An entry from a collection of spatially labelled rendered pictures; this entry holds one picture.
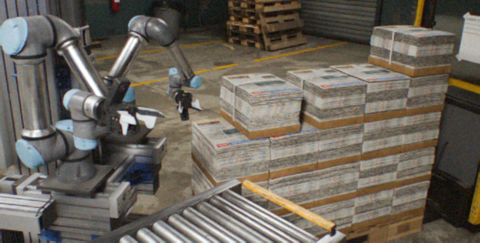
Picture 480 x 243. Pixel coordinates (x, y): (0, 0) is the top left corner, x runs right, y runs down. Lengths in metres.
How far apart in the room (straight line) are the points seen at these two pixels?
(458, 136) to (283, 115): 1.54
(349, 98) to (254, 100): 0.55
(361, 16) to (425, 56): 7.04
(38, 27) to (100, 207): 0.73
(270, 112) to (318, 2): 8.18
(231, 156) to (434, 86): 1.29
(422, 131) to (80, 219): 1.94
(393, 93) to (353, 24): 7.25
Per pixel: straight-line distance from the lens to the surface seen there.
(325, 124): 2.36
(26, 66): 1.68
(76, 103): 1.49
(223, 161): 2.14
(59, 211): 1.98
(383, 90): 2.54
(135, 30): 2.44
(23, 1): 1.98
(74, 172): 1.87
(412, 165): 2.91
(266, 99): 2.14
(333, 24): 10.06
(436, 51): 2.75
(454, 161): 3.47
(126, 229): 1.60
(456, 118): 3.40
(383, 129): 2.64
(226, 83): 2.36
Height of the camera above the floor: 1.68
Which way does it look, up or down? 19 degrees down
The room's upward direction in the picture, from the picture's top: 2 degrees clockwise
